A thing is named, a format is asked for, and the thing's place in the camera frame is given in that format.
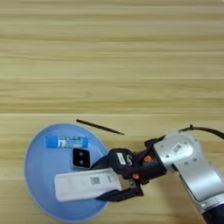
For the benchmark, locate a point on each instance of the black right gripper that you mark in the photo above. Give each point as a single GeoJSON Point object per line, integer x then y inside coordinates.
{"type": "Point", "coordinates": [147, 167]}

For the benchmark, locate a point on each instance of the white rectangular plastic device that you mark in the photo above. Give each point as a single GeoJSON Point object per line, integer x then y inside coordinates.
{"type": "Point", "coordinates": [84, 184]}

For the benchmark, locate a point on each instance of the small black and white cube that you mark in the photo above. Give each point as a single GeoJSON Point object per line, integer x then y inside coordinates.
{"type": "Point", "coordinates": [81, 158]}

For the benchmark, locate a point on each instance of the blue glue stick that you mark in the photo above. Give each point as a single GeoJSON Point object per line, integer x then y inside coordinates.
{"type": "Point", "coordinates": [66, 142]}

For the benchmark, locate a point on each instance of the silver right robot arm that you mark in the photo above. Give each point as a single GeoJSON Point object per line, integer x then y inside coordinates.
{"type": "Point", "coordinates": [201, 175]}

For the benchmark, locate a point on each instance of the black box with white label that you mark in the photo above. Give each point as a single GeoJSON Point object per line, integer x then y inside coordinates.
{"type": "Point", "coordinates": [121, 159]}

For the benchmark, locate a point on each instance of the thin black stick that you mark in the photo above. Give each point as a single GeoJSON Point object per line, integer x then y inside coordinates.
{"type": "Point", "coordinates": [99, 126]}

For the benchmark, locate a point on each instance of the round blue plate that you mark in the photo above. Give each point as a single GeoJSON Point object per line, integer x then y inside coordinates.
{"type": "Point", "coordinates": [40, 172]}

